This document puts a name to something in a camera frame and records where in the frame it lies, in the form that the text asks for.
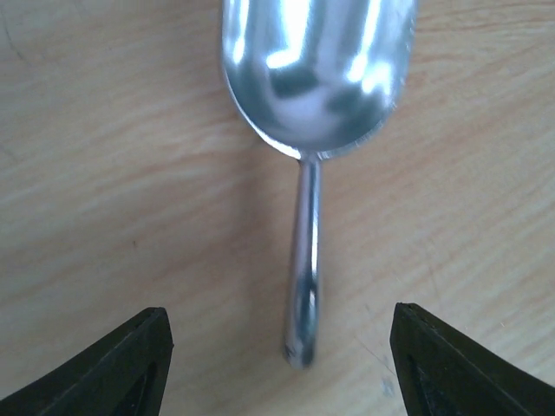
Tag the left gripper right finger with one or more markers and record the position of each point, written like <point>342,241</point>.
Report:
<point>441,371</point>

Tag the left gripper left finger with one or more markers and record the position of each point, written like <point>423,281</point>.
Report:
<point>123,373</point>

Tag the metal scoop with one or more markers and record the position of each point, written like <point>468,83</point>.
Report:
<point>314,80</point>

